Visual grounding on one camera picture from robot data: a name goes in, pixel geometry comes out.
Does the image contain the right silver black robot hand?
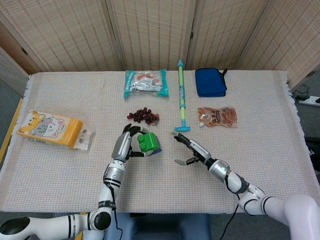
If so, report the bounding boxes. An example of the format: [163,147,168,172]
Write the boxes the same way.
[167,130,212,167]

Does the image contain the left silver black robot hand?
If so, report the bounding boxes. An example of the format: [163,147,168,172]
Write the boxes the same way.
[111,123,150,163]

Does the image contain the green toy block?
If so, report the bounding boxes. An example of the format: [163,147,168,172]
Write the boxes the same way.
[137,132,163,158]

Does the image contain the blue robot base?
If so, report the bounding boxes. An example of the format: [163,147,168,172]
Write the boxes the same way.
[103,212,212,240]

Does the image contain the bunch of dark red grapes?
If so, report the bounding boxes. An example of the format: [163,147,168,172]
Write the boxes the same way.
[126,107,160,126]

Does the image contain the orange spouted drink pouch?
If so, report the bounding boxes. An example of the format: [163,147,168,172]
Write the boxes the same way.
[197,106,238,129]

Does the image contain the green teal toy water pump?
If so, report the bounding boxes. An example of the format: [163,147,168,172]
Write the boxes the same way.
[174,59,192,133]

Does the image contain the teal silver snack bag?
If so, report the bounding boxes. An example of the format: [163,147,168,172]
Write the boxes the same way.
[123,68,170,100]

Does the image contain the beige woven tablecloth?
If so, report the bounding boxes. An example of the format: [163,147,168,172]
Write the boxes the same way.
[0,70,320,214]

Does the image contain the blue zipper pouch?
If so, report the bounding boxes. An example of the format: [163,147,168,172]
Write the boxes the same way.
[194,67,229,98]

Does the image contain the yellow cat print tissue pack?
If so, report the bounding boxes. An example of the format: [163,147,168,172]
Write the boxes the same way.
[16,109,96,152]

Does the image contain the woven folding screen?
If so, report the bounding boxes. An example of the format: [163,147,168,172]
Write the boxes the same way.
[0,0,320,98]

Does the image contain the white power strip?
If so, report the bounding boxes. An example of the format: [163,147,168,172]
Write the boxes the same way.
[297,95,320,107]

